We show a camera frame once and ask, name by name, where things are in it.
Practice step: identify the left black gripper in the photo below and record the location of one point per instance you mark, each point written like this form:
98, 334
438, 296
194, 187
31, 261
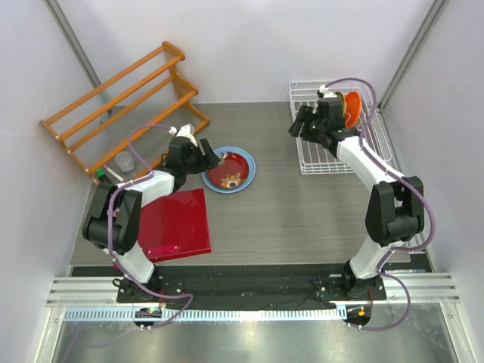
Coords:
208, 160

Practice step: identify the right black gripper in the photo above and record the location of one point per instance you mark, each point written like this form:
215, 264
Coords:
303, 116

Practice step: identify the red floral plate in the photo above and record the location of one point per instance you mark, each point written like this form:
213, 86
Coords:
231, 172

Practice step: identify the light blue plate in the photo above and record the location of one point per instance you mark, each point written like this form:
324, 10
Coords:
252, 172

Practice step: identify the orange plate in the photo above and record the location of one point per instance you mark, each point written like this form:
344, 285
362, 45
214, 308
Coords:
353, 108

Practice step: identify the yellow patterned plate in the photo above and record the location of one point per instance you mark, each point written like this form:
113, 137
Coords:
342, 99

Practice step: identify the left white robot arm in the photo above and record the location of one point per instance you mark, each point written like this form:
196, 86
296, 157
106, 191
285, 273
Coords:
112, 222

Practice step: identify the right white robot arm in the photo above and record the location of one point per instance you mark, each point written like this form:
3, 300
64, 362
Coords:
395, 213

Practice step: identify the orange wooden rack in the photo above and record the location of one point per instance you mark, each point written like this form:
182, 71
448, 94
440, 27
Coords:
184, 92

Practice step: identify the red acrylic board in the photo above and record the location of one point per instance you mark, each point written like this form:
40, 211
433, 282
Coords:
175, 227

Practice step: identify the clear plastic cup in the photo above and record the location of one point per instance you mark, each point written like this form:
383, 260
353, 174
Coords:
124, 160

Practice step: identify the white pink pen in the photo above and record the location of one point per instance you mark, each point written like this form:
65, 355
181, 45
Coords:
114, 174

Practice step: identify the green highlighter marker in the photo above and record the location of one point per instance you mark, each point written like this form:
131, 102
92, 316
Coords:
101, 174

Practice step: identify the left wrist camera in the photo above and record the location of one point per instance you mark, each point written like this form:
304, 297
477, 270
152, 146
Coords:
186, 131

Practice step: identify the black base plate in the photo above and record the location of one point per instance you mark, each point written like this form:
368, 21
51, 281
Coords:
243, 287

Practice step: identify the white slotted cable duct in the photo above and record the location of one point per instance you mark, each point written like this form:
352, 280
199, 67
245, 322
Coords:
83, 314

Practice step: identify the aluminium rail frame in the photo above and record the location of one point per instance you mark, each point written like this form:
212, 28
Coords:
414, 287

